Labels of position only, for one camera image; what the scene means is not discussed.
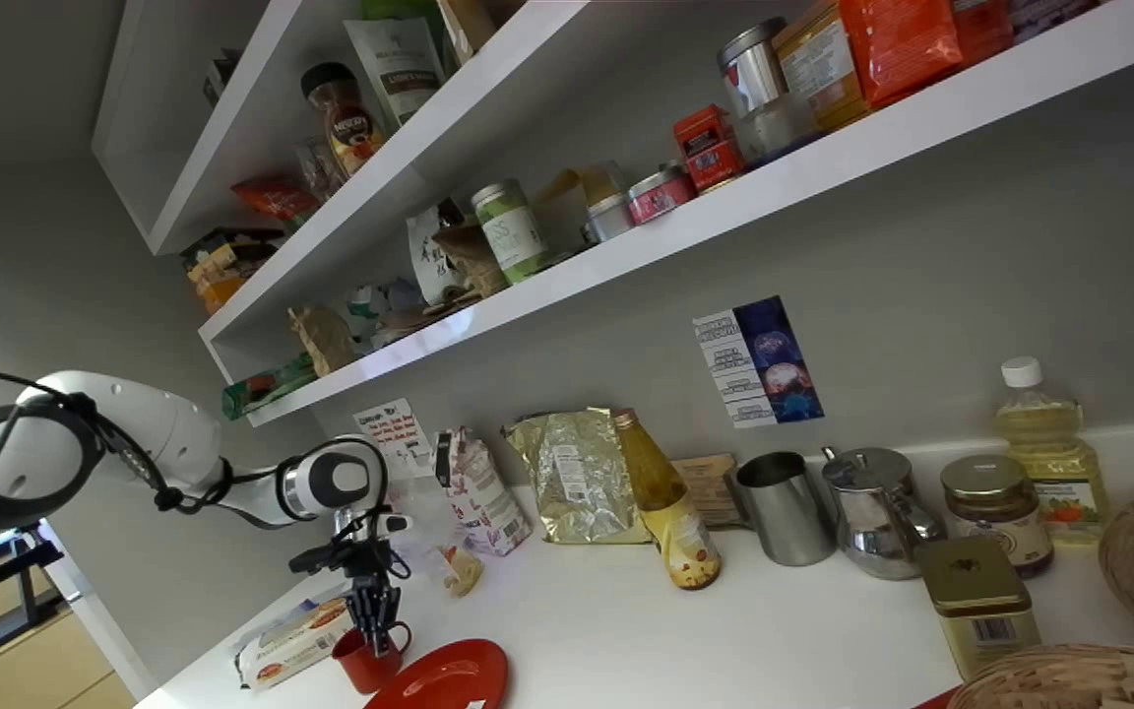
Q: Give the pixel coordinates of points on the gold foil bag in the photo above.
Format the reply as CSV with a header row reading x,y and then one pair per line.
x,y
573,477

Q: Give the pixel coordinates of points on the small white jar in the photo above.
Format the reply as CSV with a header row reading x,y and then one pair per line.
x,y
609,220

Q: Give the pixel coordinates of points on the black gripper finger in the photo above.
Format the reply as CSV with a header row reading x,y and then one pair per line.
x,y
363,621
391,621

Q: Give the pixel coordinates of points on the white patterned coffee bag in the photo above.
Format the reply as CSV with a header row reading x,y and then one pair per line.
x,y
487,494

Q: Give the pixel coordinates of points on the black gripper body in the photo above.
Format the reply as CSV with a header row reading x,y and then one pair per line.
x,y
363,556

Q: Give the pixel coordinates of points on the yellow bottle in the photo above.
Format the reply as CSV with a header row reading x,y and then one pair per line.
x,y
678,532

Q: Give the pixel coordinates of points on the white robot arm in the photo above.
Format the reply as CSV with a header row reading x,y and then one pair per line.
x,y
173,440

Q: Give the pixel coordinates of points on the green and white box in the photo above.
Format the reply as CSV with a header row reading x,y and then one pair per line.
x,y
395,63

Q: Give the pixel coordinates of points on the orange-red snack bag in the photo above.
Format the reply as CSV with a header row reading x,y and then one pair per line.
x,y
903,46

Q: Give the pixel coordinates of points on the red snack package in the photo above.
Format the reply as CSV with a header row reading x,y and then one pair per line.
x,y
277,200

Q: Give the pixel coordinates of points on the white cookie box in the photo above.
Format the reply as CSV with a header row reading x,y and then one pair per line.
x,y
293,642

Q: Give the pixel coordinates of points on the red round plate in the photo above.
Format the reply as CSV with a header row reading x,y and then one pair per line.
x,y
450,676

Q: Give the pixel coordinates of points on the orange food package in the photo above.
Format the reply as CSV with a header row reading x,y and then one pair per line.
x,y
216,276

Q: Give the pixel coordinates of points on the white wall shelf unit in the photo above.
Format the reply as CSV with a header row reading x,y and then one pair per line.
x,y
671,242

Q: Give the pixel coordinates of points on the small brown box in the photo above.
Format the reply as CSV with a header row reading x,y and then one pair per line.
x,y
710,490

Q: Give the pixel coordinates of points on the dark lidded jar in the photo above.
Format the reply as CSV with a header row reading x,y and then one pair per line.
x,y
336,121

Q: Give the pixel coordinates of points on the red food box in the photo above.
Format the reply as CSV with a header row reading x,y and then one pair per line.
x,y
710,147

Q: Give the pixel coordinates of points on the teal food box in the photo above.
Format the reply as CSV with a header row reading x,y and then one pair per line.
x,y
384,318

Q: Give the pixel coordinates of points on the glass jar with gold lid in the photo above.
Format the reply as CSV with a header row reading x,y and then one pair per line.
x,y
997,512

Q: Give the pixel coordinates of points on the flat wicker tray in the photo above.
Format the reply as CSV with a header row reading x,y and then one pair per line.
x,y
1081,680

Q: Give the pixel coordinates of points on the red mug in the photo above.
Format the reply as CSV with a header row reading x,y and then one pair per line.
x,y
363,662

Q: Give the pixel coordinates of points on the green flat packages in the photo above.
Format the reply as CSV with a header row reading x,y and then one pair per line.
x,y
265,390

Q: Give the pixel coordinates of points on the blue white carton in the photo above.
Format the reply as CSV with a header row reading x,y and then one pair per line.
x,y
765,360

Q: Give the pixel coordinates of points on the pink tin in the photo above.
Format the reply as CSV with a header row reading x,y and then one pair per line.
x,y
656,200

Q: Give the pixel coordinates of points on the clear oil bottle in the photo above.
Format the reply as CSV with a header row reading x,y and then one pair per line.
x,y
1052,456

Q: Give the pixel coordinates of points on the brown paper bag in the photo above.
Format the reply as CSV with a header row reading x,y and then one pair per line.
x,y
320,342

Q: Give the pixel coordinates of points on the steel pitcher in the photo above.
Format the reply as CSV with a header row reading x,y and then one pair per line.
x,y
874,516

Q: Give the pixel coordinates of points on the steel cup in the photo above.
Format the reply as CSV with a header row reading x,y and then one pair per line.
x,y
789,512

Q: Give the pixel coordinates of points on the tan food package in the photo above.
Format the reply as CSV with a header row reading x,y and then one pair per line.
x,y
573,204

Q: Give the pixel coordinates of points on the white card with black pattern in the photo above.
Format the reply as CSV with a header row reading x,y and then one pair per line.
x,y
429,259

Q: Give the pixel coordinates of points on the orange food box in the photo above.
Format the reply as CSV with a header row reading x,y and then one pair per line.
x,y
818,61

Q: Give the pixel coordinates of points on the steel can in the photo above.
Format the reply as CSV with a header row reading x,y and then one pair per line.
x,y
752,74

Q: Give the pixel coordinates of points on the jar with green label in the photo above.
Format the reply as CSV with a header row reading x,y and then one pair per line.
x,y
510,235

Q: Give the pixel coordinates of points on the handwritten tea sign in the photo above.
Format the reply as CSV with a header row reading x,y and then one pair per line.
x,y
395,434

